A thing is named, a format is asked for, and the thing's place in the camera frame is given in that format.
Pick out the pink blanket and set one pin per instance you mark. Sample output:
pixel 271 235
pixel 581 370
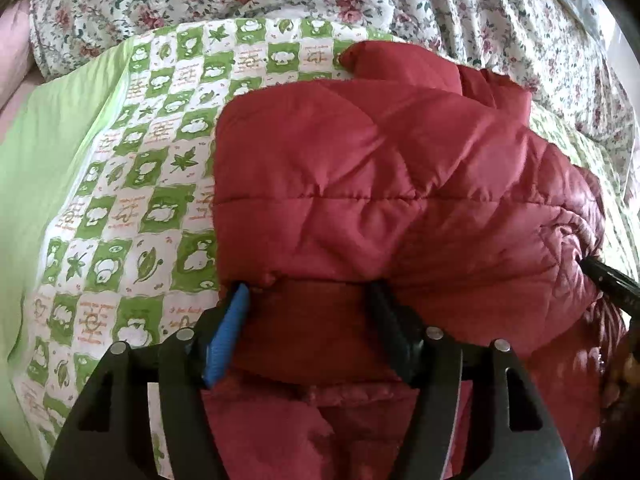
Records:
pixel 19 73

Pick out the floral rose print duvet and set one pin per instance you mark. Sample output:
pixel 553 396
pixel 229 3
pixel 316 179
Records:
pixel 554 48

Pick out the green white patterned bedsheet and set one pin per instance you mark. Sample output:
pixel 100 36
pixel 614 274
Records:
pixel 106 184

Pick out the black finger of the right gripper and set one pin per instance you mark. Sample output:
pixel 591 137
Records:
pixel 622 290

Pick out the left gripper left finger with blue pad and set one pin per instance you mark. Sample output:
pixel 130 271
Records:
pixel 107 434

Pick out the red quilted puffer jacket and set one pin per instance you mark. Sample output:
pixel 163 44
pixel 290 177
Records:
pixel 425 175

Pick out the person's right hand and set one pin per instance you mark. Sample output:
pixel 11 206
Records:
pixel 622 374

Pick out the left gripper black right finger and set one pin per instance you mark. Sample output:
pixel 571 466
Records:
pixel 511 432

